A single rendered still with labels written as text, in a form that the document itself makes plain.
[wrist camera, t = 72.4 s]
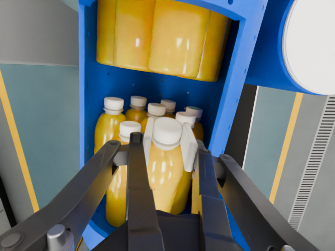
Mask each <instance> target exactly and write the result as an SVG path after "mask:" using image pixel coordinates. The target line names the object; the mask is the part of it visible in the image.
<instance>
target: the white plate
mask: <svg viewBox="0 0 335 251"><path fill-rule="evenodd" d="M282 53H283V59H284V63H285V66H286V68H287V70H288V73H289V74H290V76H291V77H292V78H293V80H294V81H295V82H296V83H297V84H298V85H299V86H301V87H302V88H304V89H306V90H308V91H310V92H313V93H316V94H322V95H335V0H294V1H293V3H292V5H291V7H290V10H289V12H288V15H287V18H286V21H285V25H284V29H283V35H282Z"/></svg>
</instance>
